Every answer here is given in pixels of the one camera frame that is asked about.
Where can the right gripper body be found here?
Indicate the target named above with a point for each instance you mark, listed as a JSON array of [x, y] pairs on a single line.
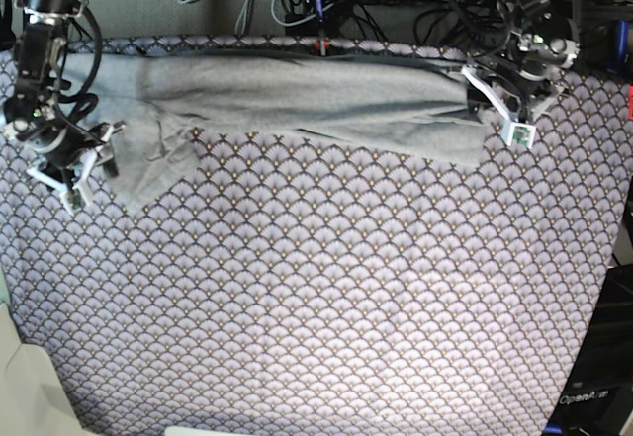
[[71, 158]]

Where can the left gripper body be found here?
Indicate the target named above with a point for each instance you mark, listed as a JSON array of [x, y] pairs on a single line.
[[524, 103]]

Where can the light grey T-shirt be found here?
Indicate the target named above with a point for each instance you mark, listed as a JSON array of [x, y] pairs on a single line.
[[408, 106]]

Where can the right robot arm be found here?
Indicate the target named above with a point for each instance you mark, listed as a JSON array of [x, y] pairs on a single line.
[[43, 117]]

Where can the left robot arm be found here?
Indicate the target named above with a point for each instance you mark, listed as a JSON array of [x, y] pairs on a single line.
[[518, 50]]

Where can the orange clamp right edge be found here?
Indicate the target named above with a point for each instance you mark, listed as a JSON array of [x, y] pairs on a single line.
[[630, 103]]

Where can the blue clamp right side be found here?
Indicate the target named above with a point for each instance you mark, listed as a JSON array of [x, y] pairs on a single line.
[[619, 54]]

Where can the blue orange table clamp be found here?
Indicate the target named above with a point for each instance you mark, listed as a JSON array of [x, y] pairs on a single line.
[[321, 30]]

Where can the purple fan-pattern tablecloth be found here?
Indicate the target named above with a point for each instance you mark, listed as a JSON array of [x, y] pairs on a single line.
[[289, 286]]

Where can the white panel bottom left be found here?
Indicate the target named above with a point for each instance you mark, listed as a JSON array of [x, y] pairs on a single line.
[[33, 401]]

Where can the black OpenArm box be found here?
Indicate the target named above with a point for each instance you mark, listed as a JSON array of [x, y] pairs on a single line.
[[597, 398]]

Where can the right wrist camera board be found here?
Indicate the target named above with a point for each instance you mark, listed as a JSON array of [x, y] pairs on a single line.
[[76, 198]]

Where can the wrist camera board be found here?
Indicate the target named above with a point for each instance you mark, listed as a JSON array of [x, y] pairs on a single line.
[[76, 198], [517, 133]]

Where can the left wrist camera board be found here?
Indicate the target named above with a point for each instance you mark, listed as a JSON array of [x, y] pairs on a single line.
[[517, 133]]

